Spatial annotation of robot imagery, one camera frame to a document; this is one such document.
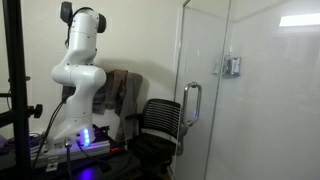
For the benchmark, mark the black camera stand frame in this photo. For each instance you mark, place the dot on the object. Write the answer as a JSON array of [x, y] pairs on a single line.
[[16, 83]]

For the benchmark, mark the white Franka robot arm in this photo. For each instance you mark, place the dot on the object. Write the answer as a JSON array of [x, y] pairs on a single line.
[[78, 73]]

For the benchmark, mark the orange black spring clamp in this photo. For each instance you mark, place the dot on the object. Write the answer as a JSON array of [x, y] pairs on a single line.
[[115, 150]]

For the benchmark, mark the fixed glass shower panel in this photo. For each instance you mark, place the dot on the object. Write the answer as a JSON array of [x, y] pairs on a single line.
[[273, 110]]

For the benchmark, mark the device with blue lights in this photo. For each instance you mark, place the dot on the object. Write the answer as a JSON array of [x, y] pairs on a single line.
[[95, 149]]

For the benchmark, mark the glass shower door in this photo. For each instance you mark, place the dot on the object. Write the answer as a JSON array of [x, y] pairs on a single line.
[[200, 50]]

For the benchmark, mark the taupe grey towel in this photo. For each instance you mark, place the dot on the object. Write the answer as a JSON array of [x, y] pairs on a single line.
[[131, 100]]

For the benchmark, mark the white blue toiletry tube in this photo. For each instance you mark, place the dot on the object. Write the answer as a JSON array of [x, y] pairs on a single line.
[[236, 66]]

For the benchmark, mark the clear shower wall shelf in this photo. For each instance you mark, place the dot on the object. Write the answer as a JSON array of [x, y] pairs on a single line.
[[230, 76]]

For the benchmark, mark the black mesh office chair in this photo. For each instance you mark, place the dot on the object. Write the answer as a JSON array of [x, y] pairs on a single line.
[[160, 115]]

